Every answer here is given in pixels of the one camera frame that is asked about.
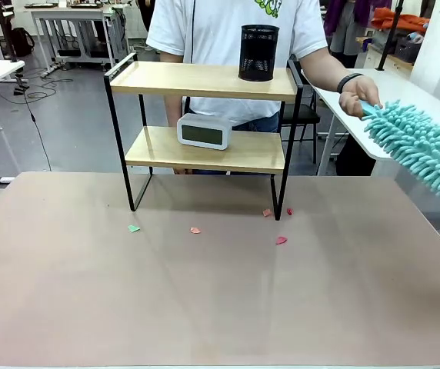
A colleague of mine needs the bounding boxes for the teal chenille duster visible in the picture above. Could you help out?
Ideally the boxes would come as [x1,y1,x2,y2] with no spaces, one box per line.
[358,99,440,213]

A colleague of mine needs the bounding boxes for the person's right forearm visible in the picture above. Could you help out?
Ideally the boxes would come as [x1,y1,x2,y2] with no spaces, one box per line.
[160,51,186,170]

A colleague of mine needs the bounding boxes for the black floor cable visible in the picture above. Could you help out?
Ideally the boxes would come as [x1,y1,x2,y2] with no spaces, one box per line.
[0,78,75,172]

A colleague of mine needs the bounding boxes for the grey plastic crate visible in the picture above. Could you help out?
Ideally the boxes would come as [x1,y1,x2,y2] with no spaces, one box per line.
[394,35,424,63]

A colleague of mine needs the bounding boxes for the person in white t-shirt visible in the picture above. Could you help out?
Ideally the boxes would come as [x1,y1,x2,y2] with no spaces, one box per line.
[145,0,329,134]

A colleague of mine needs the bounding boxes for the black backpack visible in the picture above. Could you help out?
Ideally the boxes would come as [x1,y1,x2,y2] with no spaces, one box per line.
[11,26,36,58]

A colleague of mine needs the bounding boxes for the black chair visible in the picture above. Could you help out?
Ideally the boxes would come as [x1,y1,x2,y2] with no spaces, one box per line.
[281,100,322,165]

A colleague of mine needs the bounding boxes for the hanging purple garment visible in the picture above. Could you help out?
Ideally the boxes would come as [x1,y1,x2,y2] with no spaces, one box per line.
[322,0,392,36]

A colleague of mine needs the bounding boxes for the white digital alarm clock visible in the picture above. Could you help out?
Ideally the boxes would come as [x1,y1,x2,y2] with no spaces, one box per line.
[176,112,234,151]

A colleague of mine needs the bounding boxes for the black wristband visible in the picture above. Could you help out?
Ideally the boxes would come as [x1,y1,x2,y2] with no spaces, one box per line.
[336,71,365,95]

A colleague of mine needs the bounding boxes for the black stand pole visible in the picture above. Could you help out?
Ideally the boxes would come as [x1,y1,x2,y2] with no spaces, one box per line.
[375,0,405,72]
[0,0,18,63]

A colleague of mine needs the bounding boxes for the white-framed background workbench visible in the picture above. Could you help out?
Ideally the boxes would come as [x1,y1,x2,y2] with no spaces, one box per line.
[23,2,132,74]

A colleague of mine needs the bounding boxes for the person's left forearm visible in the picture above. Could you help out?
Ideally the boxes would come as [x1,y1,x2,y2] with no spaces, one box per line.
[298,37,360,94]

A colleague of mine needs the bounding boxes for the person's left hand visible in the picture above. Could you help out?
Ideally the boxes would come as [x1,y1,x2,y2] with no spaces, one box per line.
[338,75,383,118]

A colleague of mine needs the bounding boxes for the black mesh pen cup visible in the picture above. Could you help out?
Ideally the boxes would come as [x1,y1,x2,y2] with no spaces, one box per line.
[237,24,281,83]

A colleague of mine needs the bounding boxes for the orange cloth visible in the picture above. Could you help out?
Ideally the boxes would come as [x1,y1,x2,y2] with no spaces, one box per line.
[370,7,431,34]

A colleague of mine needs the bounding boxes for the two-tier wooden shelf black frame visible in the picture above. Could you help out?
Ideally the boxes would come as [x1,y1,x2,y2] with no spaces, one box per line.
[103,52,305,222]

